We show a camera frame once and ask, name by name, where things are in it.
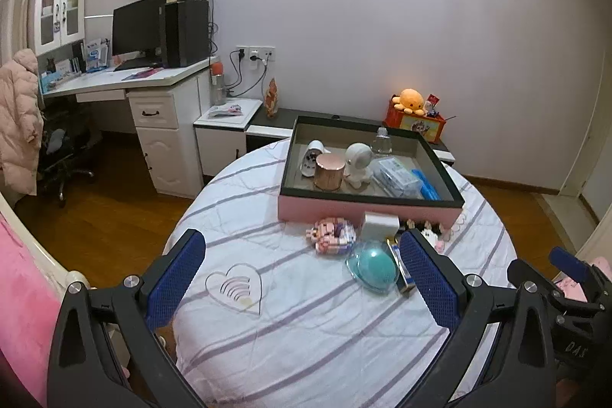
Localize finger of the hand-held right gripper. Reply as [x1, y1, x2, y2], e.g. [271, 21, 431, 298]
[508, 259, 558, 296]
[549, 246, 604, 291]

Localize low dark-topped cabinet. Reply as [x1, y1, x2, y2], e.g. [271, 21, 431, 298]
[246, 108, 456, 166]

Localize white wall outlet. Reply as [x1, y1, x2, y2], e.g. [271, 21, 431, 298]
[236, 46, 276, 63]

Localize clear small bottle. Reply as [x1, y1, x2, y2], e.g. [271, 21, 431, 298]
[372, 127, 394, 157]

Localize white desk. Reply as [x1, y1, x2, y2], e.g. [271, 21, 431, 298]
[41, 57, 214, 198]

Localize papers on desk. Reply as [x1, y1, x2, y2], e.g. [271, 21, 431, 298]
[122, 68, 161, 82]

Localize white astronaut figurine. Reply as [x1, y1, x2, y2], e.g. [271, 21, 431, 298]
[344, 143, 375, 189]

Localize striped white tablecloth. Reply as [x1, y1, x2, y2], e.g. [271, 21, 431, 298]
[165, 138, 519, 408]

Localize small toy figures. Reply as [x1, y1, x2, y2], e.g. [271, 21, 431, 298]
[406, 212, 467, 252]

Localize white hutch cabinet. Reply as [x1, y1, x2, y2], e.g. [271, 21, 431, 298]
[29, 0, 87, 56]

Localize white nightstand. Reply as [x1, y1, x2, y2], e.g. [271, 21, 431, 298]
[194, 99, 264, 177]

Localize pink storage box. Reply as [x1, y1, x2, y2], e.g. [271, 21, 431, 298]
[278, 115, 466, 230]

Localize blue and yellow small box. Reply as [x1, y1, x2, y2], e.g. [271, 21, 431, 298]
[387, 241, 417, 294]

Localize clear plastic case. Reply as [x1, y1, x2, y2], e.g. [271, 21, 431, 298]
[373, 157, 424, 198]

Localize teal dome in clear shell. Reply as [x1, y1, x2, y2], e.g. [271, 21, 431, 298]
[347, 242, 400, 294]

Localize white door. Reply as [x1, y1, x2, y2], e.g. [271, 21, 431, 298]
[559, 68, 612, 209]

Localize rose gold metal cup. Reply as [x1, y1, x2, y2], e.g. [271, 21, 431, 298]
[314, 153, 346, 192]

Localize black power cables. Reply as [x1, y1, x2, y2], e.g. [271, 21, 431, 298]
[224, 49, 269, 101]

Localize pink puffer jacket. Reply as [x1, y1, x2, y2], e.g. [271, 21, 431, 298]
[0, 49, 46, 197]

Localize orange ornament figure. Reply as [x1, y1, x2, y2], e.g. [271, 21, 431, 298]
[264, 78, 281, 119]

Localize pink building block toy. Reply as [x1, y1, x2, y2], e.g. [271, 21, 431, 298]
[306, 217, 359, 256]

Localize orange octopus plush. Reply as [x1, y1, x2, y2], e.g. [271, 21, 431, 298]
[392, 89, 426, 117]

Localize white bed frame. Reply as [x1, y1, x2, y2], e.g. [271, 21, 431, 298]
[0, 193, 91, 294]

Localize blue and white carton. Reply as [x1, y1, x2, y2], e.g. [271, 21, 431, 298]
[83, 37, 112, 72]

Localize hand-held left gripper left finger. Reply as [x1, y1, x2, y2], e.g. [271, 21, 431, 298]
[46, 228, 211, 408]

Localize pink bed blanket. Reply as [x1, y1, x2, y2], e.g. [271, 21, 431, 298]
[0, 212, 64, 390]

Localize black keyboard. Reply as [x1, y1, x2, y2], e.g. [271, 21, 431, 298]
[115, 58, 161, 72]

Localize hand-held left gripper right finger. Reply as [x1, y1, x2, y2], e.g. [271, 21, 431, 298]
[398, 229, 558, 408]

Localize black computer monitor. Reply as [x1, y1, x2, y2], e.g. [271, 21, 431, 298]
[111, 0, 171, 63]

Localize colourful magazine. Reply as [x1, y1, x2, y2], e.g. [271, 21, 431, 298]
[207, 103, 245, 119]

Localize bottle with orange cap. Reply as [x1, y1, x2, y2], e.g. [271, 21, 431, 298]
[210, 61, 227, 106]

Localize small white box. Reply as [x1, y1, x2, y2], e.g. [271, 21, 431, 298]
[363, 212, 400, 241]

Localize clear heart-shaped acrylic piece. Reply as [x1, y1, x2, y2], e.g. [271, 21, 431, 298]
[205, 263, 264, 318]

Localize red printed tin box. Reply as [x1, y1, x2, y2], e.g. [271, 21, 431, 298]
[382, 104, 448, 145]

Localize black computer tower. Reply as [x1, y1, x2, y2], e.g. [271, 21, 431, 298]
[160, 0, 212, 68]

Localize black office chair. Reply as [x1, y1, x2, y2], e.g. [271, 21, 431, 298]
[38, 107, 96, 208]

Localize pink printed cloth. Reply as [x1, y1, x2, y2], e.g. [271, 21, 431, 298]
[555, 257, 612, 309]

